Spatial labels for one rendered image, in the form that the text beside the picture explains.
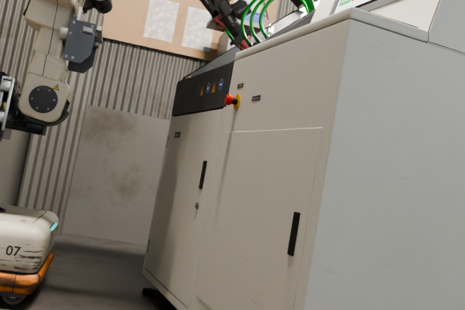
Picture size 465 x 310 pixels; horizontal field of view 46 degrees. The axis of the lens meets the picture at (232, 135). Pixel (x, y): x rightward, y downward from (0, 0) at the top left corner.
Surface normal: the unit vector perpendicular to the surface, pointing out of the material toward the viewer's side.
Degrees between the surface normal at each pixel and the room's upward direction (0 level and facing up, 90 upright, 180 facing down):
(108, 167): 90
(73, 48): 90
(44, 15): 90
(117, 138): 90
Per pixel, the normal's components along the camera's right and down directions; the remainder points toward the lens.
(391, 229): 0.37, -0.01
